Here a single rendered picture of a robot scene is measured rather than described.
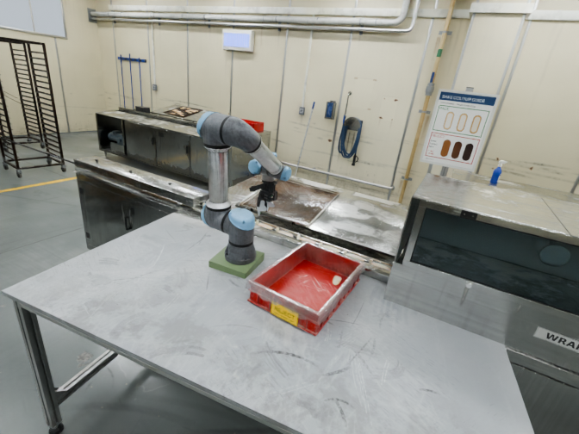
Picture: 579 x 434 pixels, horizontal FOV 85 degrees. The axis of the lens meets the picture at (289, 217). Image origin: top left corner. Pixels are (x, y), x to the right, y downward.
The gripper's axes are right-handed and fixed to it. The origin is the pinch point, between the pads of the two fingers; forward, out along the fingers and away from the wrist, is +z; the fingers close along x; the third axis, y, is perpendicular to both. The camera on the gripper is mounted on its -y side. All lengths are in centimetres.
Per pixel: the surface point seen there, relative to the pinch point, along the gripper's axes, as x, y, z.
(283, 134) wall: 369, -195, 17
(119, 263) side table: -73, -28, 12
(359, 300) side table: -30, 72, 12
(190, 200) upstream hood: -9.4, -47.1, 3.5
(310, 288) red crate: -36, 50, 11
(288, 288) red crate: -43, 43, 11
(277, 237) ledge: -9.1, 16.6, 7.8
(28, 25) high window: 227, -701, -115
